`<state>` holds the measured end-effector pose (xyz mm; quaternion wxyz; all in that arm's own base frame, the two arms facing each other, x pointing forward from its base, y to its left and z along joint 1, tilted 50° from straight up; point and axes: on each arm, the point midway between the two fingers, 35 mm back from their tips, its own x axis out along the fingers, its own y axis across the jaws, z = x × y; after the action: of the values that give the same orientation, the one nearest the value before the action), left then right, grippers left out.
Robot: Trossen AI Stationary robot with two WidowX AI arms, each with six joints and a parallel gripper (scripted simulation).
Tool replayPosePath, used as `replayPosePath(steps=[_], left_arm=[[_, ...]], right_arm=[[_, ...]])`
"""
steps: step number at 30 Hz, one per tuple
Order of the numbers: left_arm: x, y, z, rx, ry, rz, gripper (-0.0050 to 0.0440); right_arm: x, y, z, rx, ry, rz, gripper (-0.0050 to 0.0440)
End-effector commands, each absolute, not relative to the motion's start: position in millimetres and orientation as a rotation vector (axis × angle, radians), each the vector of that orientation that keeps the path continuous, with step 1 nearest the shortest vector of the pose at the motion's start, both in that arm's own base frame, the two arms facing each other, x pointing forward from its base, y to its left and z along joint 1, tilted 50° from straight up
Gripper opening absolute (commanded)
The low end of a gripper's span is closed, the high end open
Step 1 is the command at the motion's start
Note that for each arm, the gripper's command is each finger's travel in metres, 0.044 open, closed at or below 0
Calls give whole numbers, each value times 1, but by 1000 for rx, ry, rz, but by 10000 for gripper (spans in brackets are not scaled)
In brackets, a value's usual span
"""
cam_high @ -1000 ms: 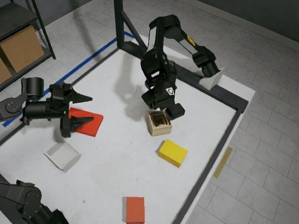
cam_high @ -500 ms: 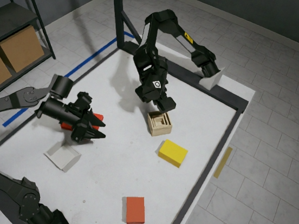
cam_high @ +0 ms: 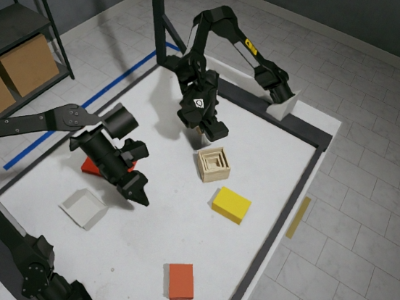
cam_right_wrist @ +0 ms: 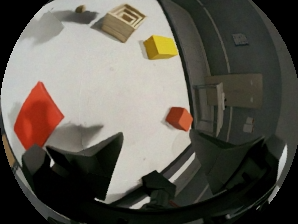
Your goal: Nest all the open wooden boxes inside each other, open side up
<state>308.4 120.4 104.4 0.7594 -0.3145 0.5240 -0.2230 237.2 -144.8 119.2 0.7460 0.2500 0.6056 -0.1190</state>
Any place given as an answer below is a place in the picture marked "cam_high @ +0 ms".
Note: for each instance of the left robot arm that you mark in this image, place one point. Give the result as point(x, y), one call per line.
point(224, 23)

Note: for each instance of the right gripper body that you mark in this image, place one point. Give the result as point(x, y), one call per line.
point(114, 168)

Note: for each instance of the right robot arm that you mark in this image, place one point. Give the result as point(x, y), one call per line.
point(34, 257)

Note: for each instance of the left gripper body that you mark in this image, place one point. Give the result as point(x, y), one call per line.
point(214, 130)

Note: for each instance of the yellow rectangular block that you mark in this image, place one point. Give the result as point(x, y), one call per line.
point(231, 205)

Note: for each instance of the red flat rectangular block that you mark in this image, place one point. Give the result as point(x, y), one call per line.
point(90, 168)

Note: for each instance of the white open tray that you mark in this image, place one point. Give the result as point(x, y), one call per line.
point(82, 206)

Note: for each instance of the orange cube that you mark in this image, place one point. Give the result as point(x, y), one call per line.
point(181, 282)

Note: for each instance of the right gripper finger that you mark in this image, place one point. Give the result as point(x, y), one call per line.
point(114, 183)
point(140, 198)

